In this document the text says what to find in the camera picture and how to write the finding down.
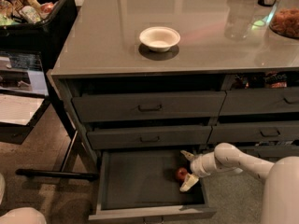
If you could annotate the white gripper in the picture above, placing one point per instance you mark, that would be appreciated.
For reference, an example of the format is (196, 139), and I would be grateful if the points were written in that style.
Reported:
(198, 166)

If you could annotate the red apple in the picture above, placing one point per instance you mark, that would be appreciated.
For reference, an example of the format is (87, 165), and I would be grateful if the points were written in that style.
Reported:
(180, 174)

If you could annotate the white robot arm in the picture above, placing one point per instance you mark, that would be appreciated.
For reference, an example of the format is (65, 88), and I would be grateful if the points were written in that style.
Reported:
(280, 179)

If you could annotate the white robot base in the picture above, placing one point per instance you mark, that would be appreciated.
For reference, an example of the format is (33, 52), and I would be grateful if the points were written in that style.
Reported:
(24, 215)

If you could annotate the middle left grey drawer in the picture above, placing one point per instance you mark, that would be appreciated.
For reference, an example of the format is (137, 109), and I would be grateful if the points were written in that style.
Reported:
(163, 136)

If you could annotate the grey drawer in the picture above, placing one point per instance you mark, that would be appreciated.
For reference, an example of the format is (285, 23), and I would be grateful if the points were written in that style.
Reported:
(163, 136)
(157, 105)
(255, 132)
(260, 101)
(271, 153)

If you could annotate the open bottom left drawer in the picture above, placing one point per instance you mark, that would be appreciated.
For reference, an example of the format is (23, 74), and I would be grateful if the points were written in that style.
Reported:
(139, 187)

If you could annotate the middle right grey drawer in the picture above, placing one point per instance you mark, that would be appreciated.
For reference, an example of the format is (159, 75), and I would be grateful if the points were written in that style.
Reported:
(255, 132)

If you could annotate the bottom right grey drawer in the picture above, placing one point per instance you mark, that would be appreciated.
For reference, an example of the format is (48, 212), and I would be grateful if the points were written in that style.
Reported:
(271, 153)

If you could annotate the top right grey drawer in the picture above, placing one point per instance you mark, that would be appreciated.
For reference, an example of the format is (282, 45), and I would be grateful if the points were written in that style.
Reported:
(260, 101)

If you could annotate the top left grey drawer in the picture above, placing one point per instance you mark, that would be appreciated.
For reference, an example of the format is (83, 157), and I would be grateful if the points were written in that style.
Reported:
(157, 105)

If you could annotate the grey counter cabinet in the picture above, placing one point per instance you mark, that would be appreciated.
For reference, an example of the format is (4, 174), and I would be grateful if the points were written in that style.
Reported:
(218, 40)

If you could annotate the chip bag in drawer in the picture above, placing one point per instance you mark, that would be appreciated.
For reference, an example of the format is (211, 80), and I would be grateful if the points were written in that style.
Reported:
(260, 80)

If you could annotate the white paper bowl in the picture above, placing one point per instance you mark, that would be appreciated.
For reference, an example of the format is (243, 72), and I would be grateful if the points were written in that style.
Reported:
(159, 39)

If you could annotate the clear jar of snacks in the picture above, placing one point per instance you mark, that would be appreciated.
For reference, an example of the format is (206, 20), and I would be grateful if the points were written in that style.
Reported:
(285, 20)

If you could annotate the black side cart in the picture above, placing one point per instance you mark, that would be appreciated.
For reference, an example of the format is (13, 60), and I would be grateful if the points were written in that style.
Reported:
(25, 94)

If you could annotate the black bin of groceries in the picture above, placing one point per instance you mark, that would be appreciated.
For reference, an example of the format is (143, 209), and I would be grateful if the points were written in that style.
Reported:
(36, 25)

